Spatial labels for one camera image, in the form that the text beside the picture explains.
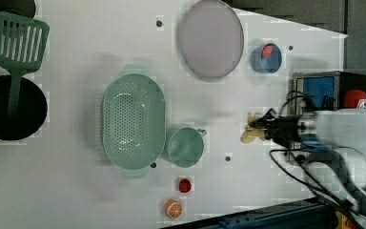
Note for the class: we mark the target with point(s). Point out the orange slice toy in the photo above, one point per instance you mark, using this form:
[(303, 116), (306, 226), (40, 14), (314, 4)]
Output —
[(173, 209)]

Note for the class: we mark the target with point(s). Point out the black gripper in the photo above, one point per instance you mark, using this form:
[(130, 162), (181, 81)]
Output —
[(282, 130)]

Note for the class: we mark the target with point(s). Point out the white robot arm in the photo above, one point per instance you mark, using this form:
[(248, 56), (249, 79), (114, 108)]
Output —
[(334, 171)]

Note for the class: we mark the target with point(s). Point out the green oval colander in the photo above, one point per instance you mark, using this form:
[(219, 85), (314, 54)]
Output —
[(133, 121)]

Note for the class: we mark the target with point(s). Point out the red ketchup bottle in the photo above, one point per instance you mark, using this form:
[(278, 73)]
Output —
[(355, 99)]

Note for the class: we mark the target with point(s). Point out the black cylindrical container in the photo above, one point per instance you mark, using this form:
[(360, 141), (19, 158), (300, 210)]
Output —
[(20, 7)]

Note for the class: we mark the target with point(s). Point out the green measuring cup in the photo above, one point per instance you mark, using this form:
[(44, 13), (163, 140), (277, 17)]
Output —
[(185, 146)]

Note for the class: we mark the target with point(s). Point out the grey round plate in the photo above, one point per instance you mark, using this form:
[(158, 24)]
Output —
[(211, 38)]

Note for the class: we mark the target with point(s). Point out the green slotted spatula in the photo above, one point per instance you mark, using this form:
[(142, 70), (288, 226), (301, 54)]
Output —
[(22, 45)]

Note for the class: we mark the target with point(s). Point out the silver toaster oven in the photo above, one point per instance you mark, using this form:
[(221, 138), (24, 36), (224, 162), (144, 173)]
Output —
[(321, 92)]

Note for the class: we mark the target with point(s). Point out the blue small bowl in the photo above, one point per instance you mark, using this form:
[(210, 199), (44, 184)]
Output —
[(269, 65)]

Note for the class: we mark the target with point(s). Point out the yellow banana toy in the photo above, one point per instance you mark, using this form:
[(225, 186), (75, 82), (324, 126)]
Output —
[(251, 133)]

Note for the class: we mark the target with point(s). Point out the red strawberry toy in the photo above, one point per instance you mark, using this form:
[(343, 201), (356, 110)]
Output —
[(267, 51)]

